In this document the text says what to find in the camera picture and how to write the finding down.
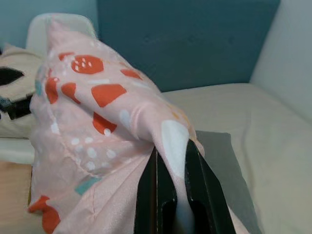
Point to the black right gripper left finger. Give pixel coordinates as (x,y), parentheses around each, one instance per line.
(148,195)

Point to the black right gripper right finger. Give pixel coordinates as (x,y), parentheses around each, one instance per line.
(207,185)

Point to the pink pillow with red prints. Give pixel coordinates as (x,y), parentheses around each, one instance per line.
(97,136)

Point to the cream pillow with black pattern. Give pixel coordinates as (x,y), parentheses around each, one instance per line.
(17,90)

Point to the white chair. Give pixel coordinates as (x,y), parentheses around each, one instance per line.
(39,31)

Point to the white bed mattress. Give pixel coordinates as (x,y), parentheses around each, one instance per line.
(256,136)

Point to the teal upholstered headboard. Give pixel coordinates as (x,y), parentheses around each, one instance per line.
(180,41)

